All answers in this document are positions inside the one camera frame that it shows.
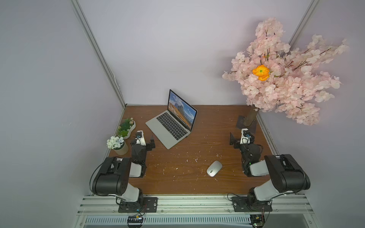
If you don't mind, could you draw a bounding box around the white wireless mouse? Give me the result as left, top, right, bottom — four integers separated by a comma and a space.
206, 161, 222, 177

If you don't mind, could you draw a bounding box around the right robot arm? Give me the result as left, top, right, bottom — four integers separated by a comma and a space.
230, 128, 310, 207

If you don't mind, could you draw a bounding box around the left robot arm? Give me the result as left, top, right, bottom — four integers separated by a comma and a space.
89, 130, 156, 205

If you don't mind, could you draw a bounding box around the silver open laptop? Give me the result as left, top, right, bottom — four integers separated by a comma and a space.
145, 90, 198, 149

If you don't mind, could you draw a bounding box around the dark square tree base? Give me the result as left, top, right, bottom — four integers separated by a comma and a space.
236, 116, 257, 134

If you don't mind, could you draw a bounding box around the green plant white pot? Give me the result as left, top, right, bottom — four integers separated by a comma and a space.
116, 117, 136, 139

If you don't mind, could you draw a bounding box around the white flowers beige pot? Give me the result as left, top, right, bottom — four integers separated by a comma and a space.
106, 136, 129, 155

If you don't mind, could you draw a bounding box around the pink blossom artificial tree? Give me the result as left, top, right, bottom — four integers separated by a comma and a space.
223, 18, 348, 125

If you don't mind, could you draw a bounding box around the orange artificial flower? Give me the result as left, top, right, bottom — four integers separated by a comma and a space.
252, 65, 270, 81

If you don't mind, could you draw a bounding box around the left controller board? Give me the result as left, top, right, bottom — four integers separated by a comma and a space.
127, 216, 144, 228

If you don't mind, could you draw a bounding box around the controller board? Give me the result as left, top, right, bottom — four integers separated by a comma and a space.
250, 214, 266, 228
127, 216, 144, 228

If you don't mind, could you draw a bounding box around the right controller board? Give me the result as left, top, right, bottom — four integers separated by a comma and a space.
250, 214, 266, 228

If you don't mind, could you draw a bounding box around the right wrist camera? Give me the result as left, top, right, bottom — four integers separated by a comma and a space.
240, 128, 252, 144

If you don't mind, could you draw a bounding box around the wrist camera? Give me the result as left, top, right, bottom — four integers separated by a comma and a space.
240, 128, 252, 144
135, 130, 145, 144

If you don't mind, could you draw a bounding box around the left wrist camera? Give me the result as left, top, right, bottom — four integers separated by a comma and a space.
135, 130, 145, 144

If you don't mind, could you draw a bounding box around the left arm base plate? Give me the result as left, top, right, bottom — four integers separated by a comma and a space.
118, 197, 158, 213

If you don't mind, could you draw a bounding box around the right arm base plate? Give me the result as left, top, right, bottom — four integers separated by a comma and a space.
232, 197, 272, 212

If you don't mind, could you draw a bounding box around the aluminium rail frame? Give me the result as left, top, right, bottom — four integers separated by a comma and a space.
72, 194, 321, 228

